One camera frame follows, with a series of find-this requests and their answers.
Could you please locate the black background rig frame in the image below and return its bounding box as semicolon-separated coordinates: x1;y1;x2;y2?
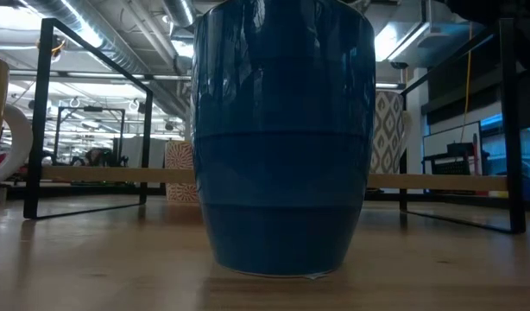
53;105;127;168

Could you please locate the black metal wooden shelf rack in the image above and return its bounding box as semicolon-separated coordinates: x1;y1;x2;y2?
22;16;527;235

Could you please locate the silver ceiling air duct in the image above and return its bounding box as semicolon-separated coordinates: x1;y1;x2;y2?
14;0;196;120

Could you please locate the whiteboard on stand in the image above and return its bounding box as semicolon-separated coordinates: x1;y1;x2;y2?
421;120;484;175

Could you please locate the blue glossy coffee mug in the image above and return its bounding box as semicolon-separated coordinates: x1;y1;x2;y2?
190;0;377;279

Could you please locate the black background cart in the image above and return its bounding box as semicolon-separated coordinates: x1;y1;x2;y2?
421;142;491;176

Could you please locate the grey diamond patterned mug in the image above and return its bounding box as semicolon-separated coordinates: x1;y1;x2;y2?
369;90;415;175

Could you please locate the orange patterned white mug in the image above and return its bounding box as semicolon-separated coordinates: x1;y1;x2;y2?
164;140;200;205

